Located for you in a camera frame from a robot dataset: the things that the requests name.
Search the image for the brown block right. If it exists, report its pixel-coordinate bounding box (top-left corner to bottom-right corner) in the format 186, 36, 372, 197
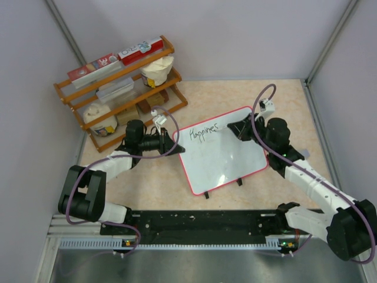
137, 90, 169, 114

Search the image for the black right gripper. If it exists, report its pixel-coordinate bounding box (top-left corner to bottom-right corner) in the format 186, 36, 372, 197
229, 113, 275, 153

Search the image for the pink framed whiteboard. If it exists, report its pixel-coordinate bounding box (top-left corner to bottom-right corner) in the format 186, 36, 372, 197
172, 106, 268, 195

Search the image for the clear plastic box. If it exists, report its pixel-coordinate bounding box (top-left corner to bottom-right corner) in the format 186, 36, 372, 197
96, 77, 134, 103

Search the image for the red foil box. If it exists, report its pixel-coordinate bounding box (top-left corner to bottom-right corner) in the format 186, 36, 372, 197
117, 37, 164, 65

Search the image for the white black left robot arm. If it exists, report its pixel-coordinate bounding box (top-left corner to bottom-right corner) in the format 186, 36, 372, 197
58, 120, 186, 234

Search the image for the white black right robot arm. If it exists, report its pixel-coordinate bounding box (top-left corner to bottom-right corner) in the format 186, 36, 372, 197
227, 113, 376, 264

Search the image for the white bag shelf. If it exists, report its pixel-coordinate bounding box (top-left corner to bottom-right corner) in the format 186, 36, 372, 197
140, 55, 174, 88
82, 103, 118, 138

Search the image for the red white wrap box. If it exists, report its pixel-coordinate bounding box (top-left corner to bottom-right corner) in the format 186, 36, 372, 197
67, 53, 121, 88

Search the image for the grey slotted cable duct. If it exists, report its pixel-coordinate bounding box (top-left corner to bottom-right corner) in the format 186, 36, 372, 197
59, 238, 296, 251

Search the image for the white bag lower shelf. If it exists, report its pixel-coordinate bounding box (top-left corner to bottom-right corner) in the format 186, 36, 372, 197
82, 103, 118, 138

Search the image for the tan block left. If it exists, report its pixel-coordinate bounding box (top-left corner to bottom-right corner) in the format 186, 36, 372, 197
116, 105, 140, 126

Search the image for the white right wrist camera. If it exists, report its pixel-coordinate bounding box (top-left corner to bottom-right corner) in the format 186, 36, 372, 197
259, 98, 275, 119

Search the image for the orange wooden shelf rack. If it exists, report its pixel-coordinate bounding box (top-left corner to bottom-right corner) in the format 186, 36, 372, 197
54, 36, 188, 152

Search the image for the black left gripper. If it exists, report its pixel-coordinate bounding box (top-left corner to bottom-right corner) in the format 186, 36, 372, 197
138, 127, 185, 157

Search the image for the white bag upper shelf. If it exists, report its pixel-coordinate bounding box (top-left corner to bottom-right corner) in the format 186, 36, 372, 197
140, 55, 174, 88

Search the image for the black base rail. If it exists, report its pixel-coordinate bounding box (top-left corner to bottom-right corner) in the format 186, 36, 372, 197
100, 209, 298, 245

